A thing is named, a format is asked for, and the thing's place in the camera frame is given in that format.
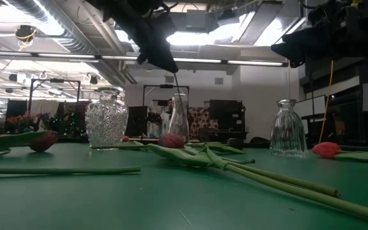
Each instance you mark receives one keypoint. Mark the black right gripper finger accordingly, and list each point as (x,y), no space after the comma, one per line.
(294,55)
(299,40)

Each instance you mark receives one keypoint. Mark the dark red artificial tulip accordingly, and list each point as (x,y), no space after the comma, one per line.
(43,142)
(171,141)

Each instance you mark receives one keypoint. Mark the cut crystal glass vase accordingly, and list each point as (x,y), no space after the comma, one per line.
(106,121)

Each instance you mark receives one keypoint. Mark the slim clear glass carafe vase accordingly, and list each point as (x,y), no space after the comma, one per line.
(179,124)

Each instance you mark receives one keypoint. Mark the ribbed clear glass bell vase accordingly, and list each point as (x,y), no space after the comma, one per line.
(287,134)

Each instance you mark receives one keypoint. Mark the LED ceiling tube light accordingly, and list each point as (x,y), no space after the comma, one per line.
(254,63)
(196,60)
(65,55)
(120,57)

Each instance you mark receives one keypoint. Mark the grey ceiling box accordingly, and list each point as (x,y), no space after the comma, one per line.
(198,19)

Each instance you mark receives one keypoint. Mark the black upright panel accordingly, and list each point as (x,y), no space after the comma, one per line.
(136,120)

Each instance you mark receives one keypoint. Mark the floral patterned panel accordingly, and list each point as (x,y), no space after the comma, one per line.
(203,119)

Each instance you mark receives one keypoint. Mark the black cabinet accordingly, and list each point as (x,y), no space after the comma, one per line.
(227,116)

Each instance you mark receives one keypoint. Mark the black round ceiling device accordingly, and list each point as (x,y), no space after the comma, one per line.
(25,32)

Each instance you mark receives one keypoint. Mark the pink tulip lower left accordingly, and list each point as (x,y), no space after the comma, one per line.
(75,170)

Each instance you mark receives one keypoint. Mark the black monitor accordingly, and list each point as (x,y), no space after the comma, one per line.
(15,108)

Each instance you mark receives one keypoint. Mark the background flower bouquet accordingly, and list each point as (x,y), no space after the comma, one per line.
(21,123)

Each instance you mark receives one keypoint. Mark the green table mat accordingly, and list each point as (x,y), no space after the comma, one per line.
(107,198)

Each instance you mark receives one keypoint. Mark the silver ventilation duct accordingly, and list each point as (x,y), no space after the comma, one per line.
(59,25)

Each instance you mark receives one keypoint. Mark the black background rig frame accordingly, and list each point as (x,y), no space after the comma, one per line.
(31,96)

